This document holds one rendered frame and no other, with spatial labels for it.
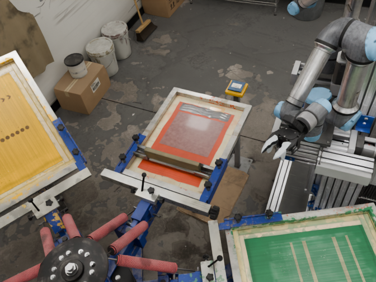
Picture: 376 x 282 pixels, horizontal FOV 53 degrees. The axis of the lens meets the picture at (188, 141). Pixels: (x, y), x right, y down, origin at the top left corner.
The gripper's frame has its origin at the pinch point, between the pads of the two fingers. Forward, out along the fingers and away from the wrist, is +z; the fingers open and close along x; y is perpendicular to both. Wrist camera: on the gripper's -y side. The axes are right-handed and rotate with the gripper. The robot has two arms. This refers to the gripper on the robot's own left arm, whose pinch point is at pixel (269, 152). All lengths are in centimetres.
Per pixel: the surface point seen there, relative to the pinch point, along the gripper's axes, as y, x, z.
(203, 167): 58, 59, -9
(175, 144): 61, 89, -13
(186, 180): 64, 64, 1
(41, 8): 26, 304, -39
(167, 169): 62, 78, 4
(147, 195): 52, 64, 27
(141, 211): 56, 61, 34
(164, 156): 52, 79, 2
